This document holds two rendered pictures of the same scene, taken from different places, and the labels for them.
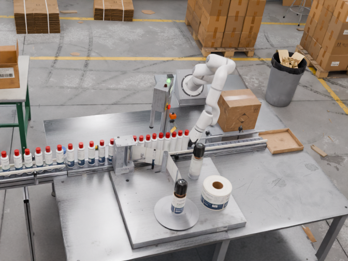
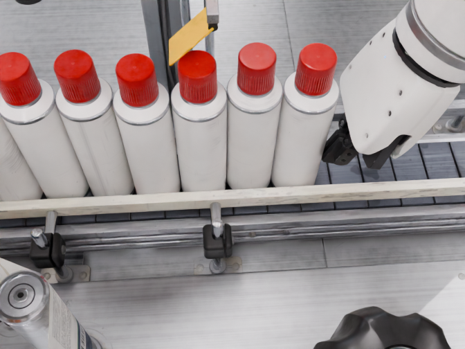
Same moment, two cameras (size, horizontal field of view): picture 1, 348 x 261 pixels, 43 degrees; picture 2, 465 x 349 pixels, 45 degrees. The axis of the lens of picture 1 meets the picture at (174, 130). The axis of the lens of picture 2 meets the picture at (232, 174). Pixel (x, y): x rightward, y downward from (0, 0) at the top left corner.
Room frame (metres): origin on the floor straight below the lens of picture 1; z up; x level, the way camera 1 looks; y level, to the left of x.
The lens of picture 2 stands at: (2.37, -0.14, 1.44)
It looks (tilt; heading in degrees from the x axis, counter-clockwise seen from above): 59 degrees down; 19
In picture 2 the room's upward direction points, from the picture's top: 2 degrees clockwise
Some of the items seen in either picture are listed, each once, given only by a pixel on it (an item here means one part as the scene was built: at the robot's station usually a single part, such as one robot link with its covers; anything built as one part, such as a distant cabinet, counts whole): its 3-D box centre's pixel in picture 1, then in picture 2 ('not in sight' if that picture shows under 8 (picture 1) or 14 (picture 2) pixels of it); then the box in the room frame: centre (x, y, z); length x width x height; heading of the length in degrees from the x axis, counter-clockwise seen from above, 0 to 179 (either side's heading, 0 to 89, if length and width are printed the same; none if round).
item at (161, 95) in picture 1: (162, 95); not in sight; (2.70, 0.12, 1.38); 0.17 x 0.10 x 0.19; 169
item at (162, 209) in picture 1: (176, 212); not in sight; (2.05, -0.10, 0.89); 0.31 x 0.31 x 0.01
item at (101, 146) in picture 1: (101, 151); not in sight; (2.44, 0.50, 0.98); 0.05 x 0.05 x 0.20
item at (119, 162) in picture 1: (123, 154); not in sight; (2.41, 0.34, 1.01); 0.14 x 0.13 x 0.26; 114
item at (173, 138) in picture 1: (172, 142); (201, 133); (2.66, -0.01, 0.98); 0.05 x 0.05 x 0.20
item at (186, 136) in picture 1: (185, 141); (303, 127); (2.71, -0.10, 0.98); 0.05 x 0.05 x 0.20
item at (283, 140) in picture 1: (280, 140); not in sight; (3.07, -0.93, 0.85); 0.30 x 0.26 x 0.04; 114
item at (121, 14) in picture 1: (113, 8); not in sight; (7.02, 1.31, 0.11); 0.65 x 0.54 x 0.22; 104
